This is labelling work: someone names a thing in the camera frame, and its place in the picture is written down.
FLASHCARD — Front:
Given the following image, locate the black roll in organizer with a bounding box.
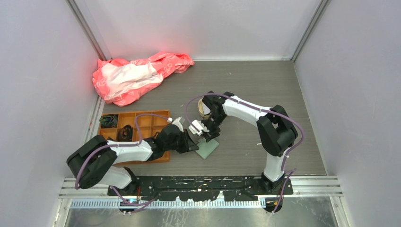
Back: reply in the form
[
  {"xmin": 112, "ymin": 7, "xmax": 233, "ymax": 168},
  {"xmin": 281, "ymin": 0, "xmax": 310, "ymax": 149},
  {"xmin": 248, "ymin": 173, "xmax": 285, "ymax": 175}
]
[{"xmin": 117, "ymin": 124, "xmax": 133, "ymax": 142}]

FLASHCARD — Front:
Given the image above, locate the green leather card holder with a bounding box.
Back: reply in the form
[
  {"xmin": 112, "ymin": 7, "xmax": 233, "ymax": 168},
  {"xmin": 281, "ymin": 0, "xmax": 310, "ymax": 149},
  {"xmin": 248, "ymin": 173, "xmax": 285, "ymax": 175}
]
[{"xmin": 195, "ymin": 138, "xmax": 219, "ymax": 160}]

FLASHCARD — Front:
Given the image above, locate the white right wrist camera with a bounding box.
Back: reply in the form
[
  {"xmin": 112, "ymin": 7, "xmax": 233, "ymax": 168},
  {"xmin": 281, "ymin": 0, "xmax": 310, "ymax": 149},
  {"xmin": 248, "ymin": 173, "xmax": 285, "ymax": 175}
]
[{"xmin": 189, "ymin": 120, "xmax": 209, "ymax": 136}]

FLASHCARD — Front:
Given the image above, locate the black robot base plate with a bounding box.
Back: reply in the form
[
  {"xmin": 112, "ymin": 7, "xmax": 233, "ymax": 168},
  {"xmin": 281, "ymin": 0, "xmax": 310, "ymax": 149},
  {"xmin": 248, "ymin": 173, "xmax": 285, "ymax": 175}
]
[{"xmin": 107, "ymin": 175, "xmax": 294, "ymax": 201}]

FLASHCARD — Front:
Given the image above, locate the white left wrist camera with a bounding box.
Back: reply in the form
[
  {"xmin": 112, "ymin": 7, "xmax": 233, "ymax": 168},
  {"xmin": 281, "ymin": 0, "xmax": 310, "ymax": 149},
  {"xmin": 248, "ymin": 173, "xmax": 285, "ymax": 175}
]
[{"xmin": 167, "ymin": 117, "xmax": 185, "ymax": 132}]

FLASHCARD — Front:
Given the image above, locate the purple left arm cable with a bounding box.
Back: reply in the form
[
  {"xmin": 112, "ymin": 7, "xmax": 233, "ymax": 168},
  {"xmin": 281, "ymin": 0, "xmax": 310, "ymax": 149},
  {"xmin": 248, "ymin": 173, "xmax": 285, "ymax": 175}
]
[{"xmin": 74, "ymin": 113, "xmax": 173, "ymax": 214}]

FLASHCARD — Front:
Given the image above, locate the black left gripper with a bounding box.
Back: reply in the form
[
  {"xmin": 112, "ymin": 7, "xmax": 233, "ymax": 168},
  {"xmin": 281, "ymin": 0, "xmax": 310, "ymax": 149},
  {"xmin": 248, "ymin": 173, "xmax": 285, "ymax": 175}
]
[{"xmin": 164, "ymin": 129, "xmax": 199, "ymax": 153}]

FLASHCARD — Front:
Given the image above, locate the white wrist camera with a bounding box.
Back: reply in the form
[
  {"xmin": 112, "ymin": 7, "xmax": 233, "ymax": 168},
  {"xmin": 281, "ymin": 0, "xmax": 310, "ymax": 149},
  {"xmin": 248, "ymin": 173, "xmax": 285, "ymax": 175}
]
[
  {"xmin": 167, "ymin": 117, "xmax": 185, "ymax": 132},
  {"xmin": 189, "ymin": 120, "xmax": 209, "ymax": 136}
]

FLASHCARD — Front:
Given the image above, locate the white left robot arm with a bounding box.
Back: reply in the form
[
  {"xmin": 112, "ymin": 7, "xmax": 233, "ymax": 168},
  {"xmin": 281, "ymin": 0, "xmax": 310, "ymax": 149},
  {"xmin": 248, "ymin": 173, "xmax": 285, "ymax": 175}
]
[{"xmin": 66, "ymin": 123, "xmax": 199, "ymax": 195}]

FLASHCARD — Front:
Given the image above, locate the orange compartment organizer box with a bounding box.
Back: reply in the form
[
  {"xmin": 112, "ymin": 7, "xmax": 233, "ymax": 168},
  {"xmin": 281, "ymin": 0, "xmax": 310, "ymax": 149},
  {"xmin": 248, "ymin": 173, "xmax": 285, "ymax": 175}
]
[{"xmin": 97, "ymin": 109, "xmax": 171, "ymax": 166}]

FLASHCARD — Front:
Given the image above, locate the dark bundle in organizer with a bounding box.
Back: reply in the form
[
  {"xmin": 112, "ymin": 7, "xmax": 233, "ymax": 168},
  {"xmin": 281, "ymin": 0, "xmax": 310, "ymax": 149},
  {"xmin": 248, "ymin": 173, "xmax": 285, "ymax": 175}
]
[{"xmin": 99, "ymin": 114, "xmax": 118, "ymax": 128}]

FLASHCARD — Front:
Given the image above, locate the pink and white plastic bag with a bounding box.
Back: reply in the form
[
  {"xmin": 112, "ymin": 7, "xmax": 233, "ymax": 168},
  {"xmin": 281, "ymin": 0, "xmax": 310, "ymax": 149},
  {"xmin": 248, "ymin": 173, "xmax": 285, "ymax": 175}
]
[{"xmin": 92, "ymin": 52, "xmax": 194, "ymax": 107}]

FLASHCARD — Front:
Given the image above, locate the beige oval card tray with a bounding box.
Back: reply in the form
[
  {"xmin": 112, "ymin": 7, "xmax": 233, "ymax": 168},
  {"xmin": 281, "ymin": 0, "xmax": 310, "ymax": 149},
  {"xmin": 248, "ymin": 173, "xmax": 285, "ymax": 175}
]
[{"xmin": 198, "ymin": 98, "xmax": 211, "ymax": 118}]

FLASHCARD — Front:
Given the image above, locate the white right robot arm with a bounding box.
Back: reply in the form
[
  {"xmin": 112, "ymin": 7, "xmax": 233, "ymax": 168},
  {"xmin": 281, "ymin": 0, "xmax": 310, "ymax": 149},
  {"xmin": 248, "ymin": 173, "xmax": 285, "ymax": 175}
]
[{"xmin": 193, "ymin": 91, "xmax": 298, "ymax": 194}]

